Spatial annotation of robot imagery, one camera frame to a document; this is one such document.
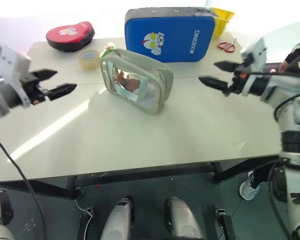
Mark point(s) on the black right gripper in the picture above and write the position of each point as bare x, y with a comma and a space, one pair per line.
237, 80

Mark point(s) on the yellow plastic bin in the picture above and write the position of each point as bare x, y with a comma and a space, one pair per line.
223, 20

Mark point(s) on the transparent grey toiletry bag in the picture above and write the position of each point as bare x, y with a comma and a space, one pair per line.
136, 80

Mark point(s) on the person in black clothing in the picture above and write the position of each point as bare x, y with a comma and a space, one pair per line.
297, 53

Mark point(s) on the silver robot leg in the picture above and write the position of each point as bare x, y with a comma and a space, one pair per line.
118, 221
182, 221

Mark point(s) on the red black punching mitt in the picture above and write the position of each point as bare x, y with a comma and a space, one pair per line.
70, 35

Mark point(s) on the silver left robot leg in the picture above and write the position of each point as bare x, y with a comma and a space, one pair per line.
118, 221

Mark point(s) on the blue cartoon kick pad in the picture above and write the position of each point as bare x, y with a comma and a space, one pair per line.
170, 35

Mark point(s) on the white sneaker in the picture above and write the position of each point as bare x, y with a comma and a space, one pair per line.
249, 188

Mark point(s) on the black table frame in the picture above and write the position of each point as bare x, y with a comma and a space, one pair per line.
140, 175

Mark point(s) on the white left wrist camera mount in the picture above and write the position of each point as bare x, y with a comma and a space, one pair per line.
13, 67

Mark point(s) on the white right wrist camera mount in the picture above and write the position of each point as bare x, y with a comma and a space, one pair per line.
255, 53

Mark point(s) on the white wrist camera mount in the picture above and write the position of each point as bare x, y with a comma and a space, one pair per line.
255, 53
13, 67

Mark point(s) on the small green red packet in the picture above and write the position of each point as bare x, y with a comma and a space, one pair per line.
108, 49

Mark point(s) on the silver right robot leg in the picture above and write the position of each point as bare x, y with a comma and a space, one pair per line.
182, 221

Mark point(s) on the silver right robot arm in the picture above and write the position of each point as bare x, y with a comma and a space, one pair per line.
295, 120

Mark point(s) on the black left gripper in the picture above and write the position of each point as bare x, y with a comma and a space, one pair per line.
33, 88

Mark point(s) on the clear packing tape roll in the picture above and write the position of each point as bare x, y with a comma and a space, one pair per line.
88, 60

